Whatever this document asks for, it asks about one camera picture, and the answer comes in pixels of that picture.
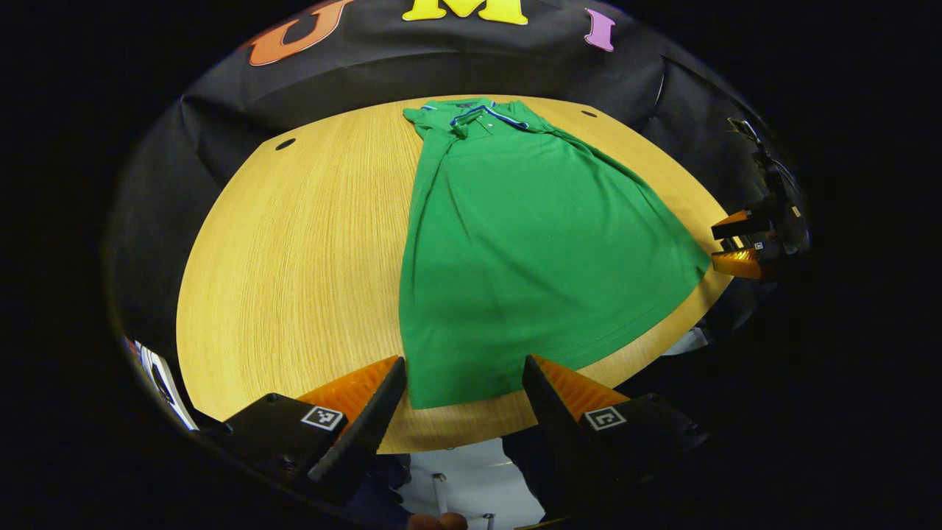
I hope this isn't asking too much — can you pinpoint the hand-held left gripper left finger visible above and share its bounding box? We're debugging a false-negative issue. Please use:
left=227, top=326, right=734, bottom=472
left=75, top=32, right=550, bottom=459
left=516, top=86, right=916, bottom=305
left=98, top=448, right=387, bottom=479
left=199, top=356, right=408, bottom=501

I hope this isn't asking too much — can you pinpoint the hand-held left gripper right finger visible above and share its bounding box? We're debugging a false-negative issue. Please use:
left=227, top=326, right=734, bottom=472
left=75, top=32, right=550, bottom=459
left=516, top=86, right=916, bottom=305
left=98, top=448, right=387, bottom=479
left=523, top=354, right=711, bottom=509

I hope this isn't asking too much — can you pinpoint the green T-shirt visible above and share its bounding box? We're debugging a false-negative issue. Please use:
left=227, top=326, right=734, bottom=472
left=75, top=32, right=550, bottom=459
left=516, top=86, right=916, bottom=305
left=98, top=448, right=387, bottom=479
left=399, top=98, right=712, bottom=410

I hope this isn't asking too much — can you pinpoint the white side desk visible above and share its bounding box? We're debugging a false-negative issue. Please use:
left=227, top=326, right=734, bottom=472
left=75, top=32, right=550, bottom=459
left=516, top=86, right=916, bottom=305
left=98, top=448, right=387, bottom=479
left=124, top=337, right=199, bottom=431

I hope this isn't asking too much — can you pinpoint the black backdrop cloth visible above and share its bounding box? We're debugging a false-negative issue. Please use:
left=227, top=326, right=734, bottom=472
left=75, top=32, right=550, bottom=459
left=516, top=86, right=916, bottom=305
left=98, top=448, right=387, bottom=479
left=103, top=0, right=792, bottom=369

